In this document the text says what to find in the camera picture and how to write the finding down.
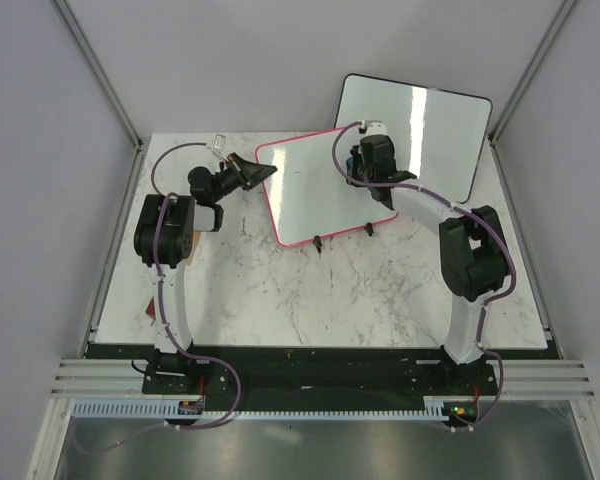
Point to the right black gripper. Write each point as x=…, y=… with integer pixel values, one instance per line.
x=354, y=154

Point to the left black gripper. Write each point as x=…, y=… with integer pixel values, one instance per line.
x=250, y=174

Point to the pink framed whiteboard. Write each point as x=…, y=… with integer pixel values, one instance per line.
x=308, y=197

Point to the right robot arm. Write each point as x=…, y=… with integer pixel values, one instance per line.
x=475, y=261

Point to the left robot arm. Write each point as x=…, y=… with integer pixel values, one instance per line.
x=164, y=239

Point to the black framed whiteboard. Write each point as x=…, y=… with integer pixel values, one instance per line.
x=438, y=134

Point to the black stand foot right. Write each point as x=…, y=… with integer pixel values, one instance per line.
x=368, y=229

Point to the black stand foot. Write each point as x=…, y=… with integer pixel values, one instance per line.
x=368, y=229
x=317, y=242

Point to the black stand foot left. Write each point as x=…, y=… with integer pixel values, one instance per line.
x=317, y=242

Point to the red-brown plug adapter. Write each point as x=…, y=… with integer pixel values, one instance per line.
x=150, y=310

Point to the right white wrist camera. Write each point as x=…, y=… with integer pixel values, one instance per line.
x=372, y=127

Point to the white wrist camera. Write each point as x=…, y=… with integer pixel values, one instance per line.
x=372, y=127
x=216, y=146

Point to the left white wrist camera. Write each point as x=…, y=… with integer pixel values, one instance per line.
x=216, y=146

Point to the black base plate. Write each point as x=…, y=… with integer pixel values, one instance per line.
x=314, y=379

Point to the aluminium rail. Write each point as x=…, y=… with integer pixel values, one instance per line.
x=546, y=380

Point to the white slotted cable duct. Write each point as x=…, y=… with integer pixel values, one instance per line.
x=177, y=410

